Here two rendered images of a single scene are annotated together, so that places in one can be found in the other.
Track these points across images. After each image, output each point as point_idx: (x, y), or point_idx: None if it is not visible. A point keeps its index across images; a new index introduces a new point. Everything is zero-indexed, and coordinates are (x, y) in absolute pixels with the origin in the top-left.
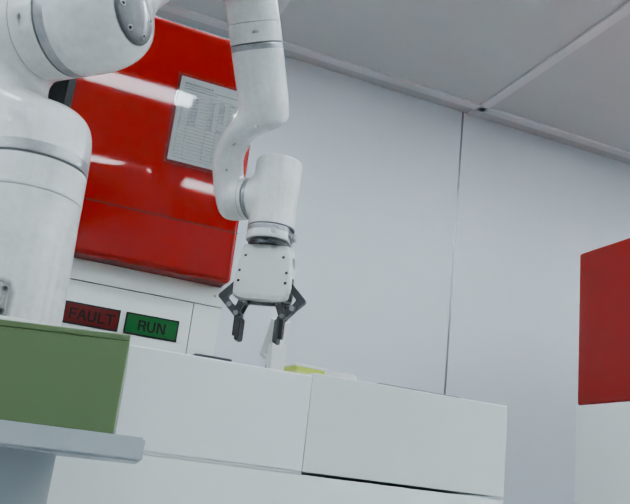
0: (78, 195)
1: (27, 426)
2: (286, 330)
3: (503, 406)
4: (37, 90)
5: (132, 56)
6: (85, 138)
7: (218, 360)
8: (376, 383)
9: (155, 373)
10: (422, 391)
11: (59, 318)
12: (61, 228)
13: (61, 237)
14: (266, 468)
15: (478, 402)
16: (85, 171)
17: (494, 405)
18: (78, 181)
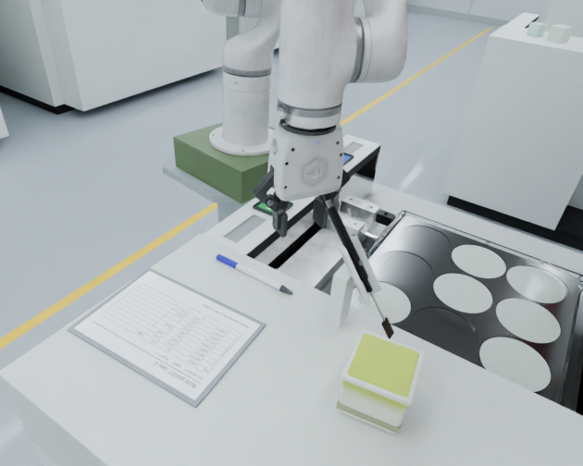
0: (224, 81)
1: None
2: (345, 261)
3: (3, 368)
4: (259, 24)
5: (206, 7)
6: (223, 54)
7: (252, 200)
8: (156, 271)
9: None
10: (110, 298)
11: (225, 134)
12: (222, 97)
13: (222, 101)
14: None
15: (41, 342)
16: (225, 69)
17: (18, 359)
18: (223, 75)
